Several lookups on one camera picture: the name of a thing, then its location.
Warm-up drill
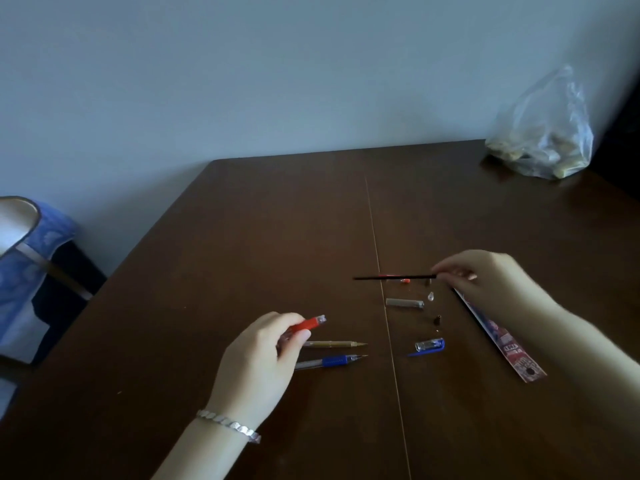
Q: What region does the pile of pale snacks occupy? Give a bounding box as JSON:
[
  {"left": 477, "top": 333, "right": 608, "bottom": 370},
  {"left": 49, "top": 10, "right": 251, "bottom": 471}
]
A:
[{"left": 487, "top": 131, "right": 591, "bottom": 178}]

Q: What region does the person's right forearm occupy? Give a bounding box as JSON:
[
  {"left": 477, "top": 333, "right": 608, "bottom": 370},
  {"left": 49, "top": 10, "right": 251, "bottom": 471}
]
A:
[{"left": 517, "top": 294, "right": 640, "bottom": 448}]

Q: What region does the silver link bracelet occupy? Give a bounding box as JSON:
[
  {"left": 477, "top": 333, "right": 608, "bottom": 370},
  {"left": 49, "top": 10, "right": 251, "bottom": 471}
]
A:
[{"left": 195, "top": 409, "right": 262, "bottom": 445}]

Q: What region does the blue clear pen cap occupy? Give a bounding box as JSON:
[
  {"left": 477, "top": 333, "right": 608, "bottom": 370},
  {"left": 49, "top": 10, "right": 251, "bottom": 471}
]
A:
[{"left": 406, "top": 338, "right": 446, "bottom": 358}]

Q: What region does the blue grip clear pen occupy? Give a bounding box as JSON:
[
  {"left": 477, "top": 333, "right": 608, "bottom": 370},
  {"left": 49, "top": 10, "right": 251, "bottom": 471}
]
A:
[{"left": 294, "top": 354, "right": 369, "bottom": 371}]

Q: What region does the person's right hand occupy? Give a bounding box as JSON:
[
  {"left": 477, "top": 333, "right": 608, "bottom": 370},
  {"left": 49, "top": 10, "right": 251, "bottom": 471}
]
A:
[{"left": 431, "top": 250, "right": 553, "bottom": 340}]

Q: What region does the red refill package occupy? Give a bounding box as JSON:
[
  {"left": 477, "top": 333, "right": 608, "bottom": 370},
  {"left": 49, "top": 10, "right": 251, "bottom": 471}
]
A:
[{"left": 452, "top": 288, "right": 548, "bottom": 383}]

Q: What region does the red grip pen barrel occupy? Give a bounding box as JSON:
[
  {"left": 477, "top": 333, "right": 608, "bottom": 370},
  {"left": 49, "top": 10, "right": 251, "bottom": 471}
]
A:
[{"left": 279, "top": 315, "right": 328, "bottom": 346}]

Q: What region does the clear plastic bag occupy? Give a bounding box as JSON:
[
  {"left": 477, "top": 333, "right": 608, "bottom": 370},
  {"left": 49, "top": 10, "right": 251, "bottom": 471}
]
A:
[{"left": 484, "top": 65, "right": 595, "bottom": 181}]

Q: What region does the dark furniture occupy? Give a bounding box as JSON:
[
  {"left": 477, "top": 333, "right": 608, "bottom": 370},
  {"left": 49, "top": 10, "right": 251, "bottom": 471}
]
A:
[{"left": 592, "top": 70, "right": 640, "bottom": 201}]

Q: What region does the person's left forearm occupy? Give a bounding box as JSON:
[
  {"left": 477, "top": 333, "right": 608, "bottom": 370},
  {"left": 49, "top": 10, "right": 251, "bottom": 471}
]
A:
[{"left": 150, "top": 417, "right": 261, "bottom": 480}]

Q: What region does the blue white chair cover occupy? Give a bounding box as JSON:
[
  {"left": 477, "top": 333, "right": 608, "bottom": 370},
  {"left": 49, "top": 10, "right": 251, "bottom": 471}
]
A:
[{"left": 0, "top": 196, "right": 81, "bottom": 366}]

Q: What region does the person's left hand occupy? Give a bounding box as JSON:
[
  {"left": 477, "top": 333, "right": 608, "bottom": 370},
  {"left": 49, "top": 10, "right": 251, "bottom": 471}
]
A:
[{"left": 206, "top": 312, "right": 312, "bottom": 431}]

